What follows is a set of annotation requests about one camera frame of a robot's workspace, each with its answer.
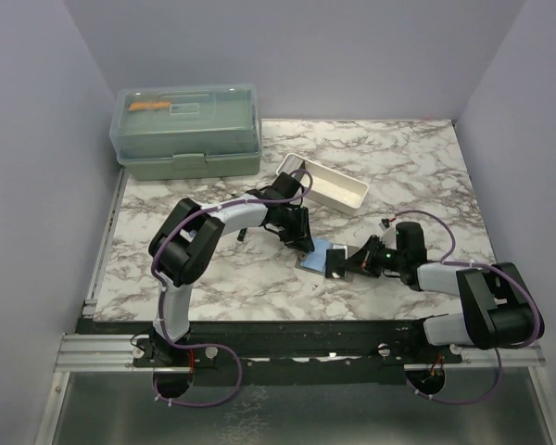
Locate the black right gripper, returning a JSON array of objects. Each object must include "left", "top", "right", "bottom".
[{"left": 341, "top": 235, "right": 407, "bottom": 279}]

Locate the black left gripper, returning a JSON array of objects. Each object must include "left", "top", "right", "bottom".
[{"left": 274, "top": 206, "right": 314, "bottom": 253}]

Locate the beige card holder wallet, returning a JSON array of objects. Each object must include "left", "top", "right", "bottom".
[{"left": 295, "top": 237, "right": 349, "bottom": 277}]

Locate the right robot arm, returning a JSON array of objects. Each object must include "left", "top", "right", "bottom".
[{"left": 326, "top": 222, "right": 545, "bottom": 363}]

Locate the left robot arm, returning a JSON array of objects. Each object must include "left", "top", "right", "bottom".
[{"left": 148, "top": 169, "right": 315, "bottom": 366}]

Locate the white rectangular card tray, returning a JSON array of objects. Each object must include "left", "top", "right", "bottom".
[{"left": 276, "top": 153, "right": 369, "bottom": 215}]

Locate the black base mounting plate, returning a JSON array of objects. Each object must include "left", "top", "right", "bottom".
[{"left": 75, "top": 317, "right": 520, "bottom": 386}]

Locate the green plastic storage box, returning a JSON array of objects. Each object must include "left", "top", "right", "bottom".
[{"left": 109, "top": 84, "right": 262, "bottom": 181}]

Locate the orange item inside box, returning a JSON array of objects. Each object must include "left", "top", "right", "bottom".
[{"left": 128, "top": 101, "right": 171, "bottom": 112}]

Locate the aluminium rail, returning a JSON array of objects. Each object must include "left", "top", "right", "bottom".
[{"left": 55, "top": 334, "right": 138, "bottom": 372}]

